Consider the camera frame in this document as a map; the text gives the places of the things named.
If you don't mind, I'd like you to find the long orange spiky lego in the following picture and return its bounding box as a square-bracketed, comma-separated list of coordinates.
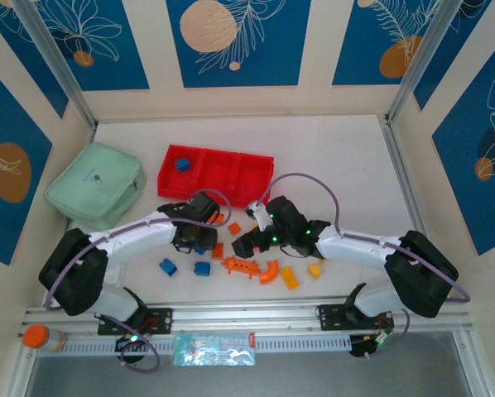
[220, 255, 262, 279]

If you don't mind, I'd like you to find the orange curved lego piece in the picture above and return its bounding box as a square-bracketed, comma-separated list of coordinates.
[257, 259, 281, 286]

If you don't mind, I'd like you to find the yellow lego plate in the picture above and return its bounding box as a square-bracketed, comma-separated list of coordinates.
[280, 266, 301, 290]

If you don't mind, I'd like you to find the red three-compartment tray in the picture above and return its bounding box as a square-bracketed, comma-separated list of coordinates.
[156, 143, 275, 208]

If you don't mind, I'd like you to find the light blue snack packet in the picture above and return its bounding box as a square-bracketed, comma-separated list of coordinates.
[173, 332, 257, 367]

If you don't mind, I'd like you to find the mint green zip pouch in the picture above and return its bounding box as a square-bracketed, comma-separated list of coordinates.
[44, 142, 148, 232]

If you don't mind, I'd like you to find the left green-lit controller board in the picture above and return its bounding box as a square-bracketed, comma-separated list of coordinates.
[113, 332, 149, 367]

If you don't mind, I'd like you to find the green-lit controller board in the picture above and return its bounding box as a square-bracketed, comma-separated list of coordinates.
[113, 332, 149, 367]
[348, 332, 392, 360]

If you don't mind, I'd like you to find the right green-lit controller board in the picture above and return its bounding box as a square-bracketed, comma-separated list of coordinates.
[348, 332, 392, 360]

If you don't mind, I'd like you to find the orange-capped bottle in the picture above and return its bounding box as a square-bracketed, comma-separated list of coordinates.
[22, 324, 68, 353]

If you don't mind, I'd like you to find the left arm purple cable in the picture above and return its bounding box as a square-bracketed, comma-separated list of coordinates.
[42, 189, 233, 375]

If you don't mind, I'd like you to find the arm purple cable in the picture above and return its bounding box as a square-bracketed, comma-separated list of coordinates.
[42, 189, 233, 375]
[263, 172, 471, 361]

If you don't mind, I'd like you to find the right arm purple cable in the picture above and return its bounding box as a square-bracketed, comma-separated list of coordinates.
[263, 172, 471, 361]

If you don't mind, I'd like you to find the aluminium mounting rail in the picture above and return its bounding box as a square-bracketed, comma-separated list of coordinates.
[22, 295, 468, 332]

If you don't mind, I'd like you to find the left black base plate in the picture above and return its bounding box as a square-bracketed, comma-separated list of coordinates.
[97, 308, 174, 336]

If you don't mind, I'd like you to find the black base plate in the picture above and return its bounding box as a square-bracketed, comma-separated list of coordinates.
[316, 304, 396, 332]
[97, 308, 174, 336]

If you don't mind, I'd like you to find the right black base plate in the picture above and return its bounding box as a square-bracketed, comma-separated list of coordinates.
[316, 304, 396, 332]

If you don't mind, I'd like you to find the white slotted cable duct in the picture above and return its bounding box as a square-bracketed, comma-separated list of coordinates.
[36, 333, 352, 356]

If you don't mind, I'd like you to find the aluminium side rail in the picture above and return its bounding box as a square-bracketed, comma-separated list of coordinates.
[379, 117, 445, 299]

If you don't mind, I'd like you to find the aluminium frame post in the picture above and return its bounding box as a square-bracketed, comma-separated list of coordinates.
[13, 0, 98, 132]
[386, 0, 458, 125]

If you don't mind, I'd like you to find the aluminium frame leg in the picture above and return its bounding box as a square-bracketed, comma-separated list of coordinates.
[452, 330, 491, 397]
[7, 347, 40, 397]

